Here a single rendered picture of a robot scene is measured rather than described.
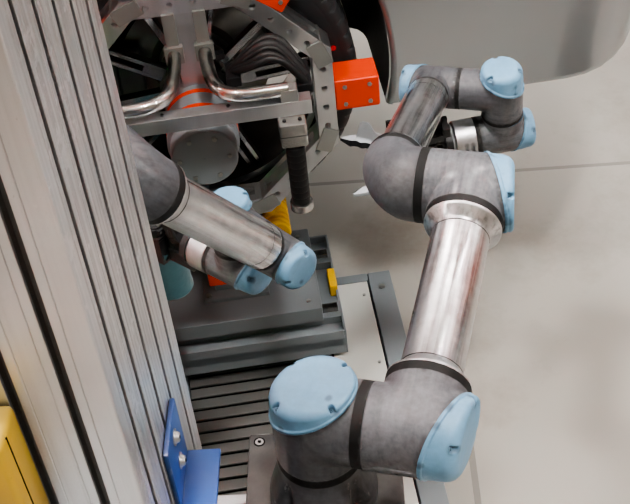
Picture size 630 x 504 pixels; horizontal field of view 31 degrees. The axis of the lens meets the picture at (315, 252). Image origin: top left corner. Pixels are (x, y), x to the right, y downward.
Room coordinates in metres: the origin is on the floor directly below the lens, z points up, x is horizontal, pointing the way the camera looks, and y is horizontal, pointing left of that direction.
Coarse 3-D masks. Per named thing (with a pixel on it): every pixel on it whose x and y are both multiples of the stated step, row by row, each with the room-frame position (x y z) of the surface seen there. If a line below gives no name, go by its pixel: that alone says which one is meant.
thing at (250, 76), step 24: (120, 48) 2.03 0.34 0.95; (216, 48) 2.05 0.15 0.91; (240, 48) 2.02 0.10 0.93; (144, 72) 2.01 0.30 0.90; (264, 72) 2.03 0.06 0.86; (288, 72) 2.02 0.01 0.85; (120, 96) 2.02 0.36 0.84; (144, 96) 2.01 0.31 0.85; (312, 96) 2.01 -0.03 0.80; (264, 120) 2.16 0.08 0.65; (312, 120) 2.01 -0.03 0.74; (240, 144) 2.03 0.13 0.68; (264, 144) 2.07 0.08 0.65; (240, 168) 2.03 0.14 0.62; (264, 168) 2.00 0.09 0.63
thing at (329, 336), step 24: (312, 240) 2.29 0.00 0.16; (336, 288) 2.09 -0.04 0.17; (336, 312) 2.01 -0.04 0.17; (216, 336) 1.98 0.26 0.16; (240, 336) 1.98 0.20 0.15; (264, 336) 1.97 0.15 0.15; (288, 336) 1.97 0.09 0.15; (312, 336) 1.94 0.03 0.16; (336, 336) 1.94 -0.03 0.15; (192, 360) 1.92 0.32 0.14; (216, 360) 1.93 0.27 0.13; (240, 360) 1.93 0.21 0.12; (264, 360) 1.93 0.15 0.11; (288, 360) 1.94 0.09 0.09
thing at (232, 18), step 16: (160, 16) 2.11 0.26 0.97; (224, 16) 2.11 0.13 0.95; (240, 16) 2.12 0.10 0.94; (128, 32) 2.10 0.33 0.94; (144, 32) 2.11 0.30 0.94; (224, 32) 2.11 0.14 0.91; (240, 32) 2.12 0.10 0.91; (144, 48) 2.11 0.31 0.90; (160, 48) 2.11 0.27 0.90; (224, 48) 2.09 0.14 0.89
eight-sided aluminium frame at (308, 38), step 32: (128, 0) 1.91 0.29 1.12; (160, 0) 1.91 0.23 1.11; (224, 0) 1.91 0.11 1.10; (288, 32) 1.93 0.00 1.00; (320, 32) 1.96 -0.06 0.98; (320, 64) 1.92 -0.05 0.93; (320, 96) 1.92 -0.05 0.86; (320, 128) 1.92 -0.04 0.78; (320, 160) 1.92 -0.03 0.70; (256, 192) 1.94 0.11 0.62; (288, 192) 1.92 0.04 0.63
